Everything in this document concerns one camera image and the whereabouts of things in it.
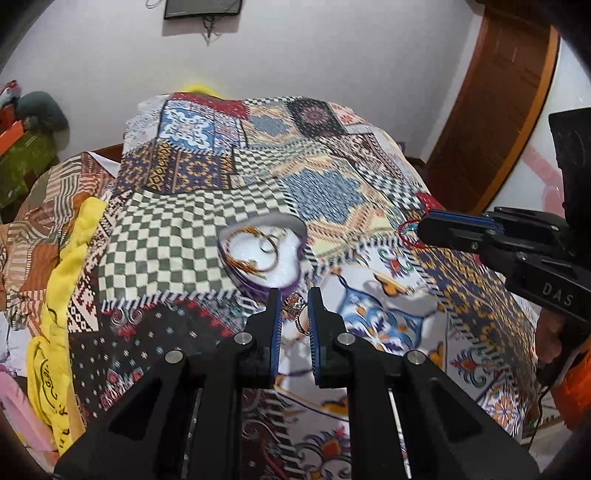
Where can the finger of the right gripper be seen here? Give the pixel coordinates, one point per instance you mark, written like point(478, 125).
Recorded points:
point(434, 234)
point(464, 221)

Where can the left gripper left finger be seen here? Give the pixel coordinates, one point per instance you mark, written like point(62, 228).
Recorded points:
point(261, 366)

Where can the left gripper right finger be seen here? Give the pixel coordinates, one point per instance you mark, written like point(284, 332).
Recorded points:
point(328, 365)

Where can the purple heart-shaped tin box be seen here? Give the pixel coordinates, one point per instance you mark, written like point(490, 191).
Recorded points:
point(264, 252)

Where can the person hand orange sleeve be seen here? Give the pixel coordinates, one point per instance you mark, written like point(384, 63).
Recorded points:
point(571, 393)

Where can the colourful patchwork bedspread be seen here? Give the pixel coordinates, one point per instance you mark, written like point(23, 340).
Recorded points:
point(154, 280)

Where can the brown wooden wardrobe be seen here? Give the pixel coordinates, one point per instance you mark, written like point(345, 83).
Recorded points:
point(497, 108)

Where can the yellow cloth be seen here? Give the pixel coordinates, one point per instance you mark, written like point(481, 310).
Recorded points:
point(49, 377)

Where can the brown striped blanket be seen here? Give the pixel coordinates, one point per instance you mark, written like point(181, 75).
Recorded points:
point(32, 243)

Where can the yellow pillow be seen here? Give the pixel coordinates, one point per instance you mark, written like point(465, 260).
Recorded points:
point(201, 89)

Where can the dark green plush toy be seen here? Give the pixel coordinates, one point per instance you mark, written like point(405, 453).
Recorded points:
point(39, 112)

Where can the orange box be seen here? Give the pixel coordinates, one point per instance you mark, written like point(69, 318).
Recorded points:
point(10, 136)

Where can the small black wall monitor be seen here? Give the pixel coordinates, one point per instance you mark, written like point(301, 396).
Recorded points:
point(177, 9)

